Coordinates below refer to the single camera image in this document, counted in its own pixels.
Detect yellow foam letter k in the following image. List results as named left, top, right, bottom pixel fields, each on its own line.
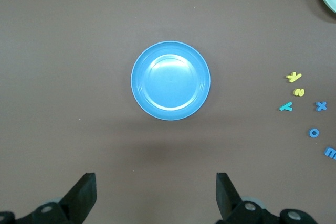
left=286, top=71, right=302, bottom=83

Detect blue foam letter x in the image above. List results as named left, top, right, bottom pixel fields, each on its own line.
left=314, top=101, right=328, bottom=112

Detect blue foam letter m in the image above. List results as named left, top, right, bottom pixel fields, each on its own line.
left=322, top=145, right=336, bottom=161

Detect brown table cover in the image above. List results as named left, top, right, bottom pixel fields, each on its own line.
left=0, top=0, right=336, bottom=224

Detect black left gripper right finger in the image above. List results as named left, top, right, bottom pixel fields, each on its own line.
left=216, top=173, right=316, bottom=224

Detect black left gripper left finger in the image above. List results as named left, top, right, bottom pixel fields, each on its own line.
left=0, top=173, right=97, bottom=224

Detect blue round plate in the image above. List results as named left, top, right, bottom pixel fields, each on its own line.
left=130, top=40, right=212, bottom=122

